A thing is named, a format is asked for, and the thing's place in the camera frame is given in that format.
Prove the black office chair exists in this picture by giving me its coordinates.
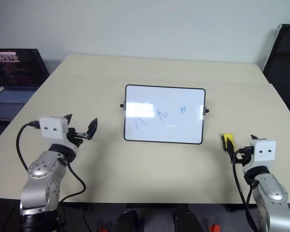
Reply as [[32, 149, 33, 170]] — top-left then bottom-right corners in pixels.
[[261, 23, 290, 127]]

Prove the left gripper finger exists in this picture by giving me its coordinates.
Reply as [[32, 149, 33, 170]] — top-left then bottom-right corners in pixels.
[[86, 117, 99, 141], [63, 114, 74, 127]]

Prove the open blue laptop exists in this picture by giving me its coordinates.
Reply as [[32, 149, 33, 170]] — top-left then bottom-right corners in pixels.
[[0, 48, 50, 122]]

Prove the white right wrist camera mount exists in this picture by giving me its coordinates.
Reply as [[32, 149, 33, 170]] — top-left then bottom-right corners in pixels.
[[250, 138, 277, 168]]

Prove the dark rounded shape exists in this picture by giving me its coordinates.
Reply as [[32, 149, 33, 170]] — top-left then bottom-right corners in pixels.
[[113, 209, 140, 232], [172, 204, 205, 232]]

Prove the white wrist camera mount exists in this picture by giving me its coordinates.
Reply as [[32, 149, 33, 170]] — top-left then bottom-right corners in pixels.
[[38, 116, 69, 141], [250, 138, 277, 168]]

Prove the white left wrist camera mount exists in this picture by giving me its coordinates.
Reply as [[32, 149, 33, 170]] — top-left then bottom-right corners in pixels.
[[38, 116, 69, 141]]

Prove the black table leg foot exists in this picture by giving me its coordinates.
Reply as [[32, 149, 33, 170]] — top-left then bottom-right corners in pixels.
[[226, 204, 245, 214]]

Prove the yellow object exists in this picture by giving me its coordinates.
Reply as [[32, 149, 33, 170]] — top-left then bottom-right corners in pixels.
[[221, 132, 235, 152]]

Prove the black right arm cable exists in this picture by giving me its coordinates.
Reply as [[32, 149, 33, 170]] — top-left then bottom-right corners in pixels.
[[232, 147, 260, 232]]

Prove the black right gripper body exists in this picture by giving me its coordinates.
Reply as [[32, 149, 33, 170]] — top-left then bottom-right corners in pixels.
[[233, 145, 254, 168]]

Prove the black framed whiteboard on stand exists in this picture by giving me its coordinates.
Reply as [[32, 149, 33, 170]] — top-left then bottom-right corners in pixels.
[[119, 84, 210, 145]]

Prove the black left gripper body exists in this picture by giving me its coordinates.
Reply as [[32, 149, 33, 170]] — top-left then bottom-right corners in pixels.
[[67, 127, 90, 148]]

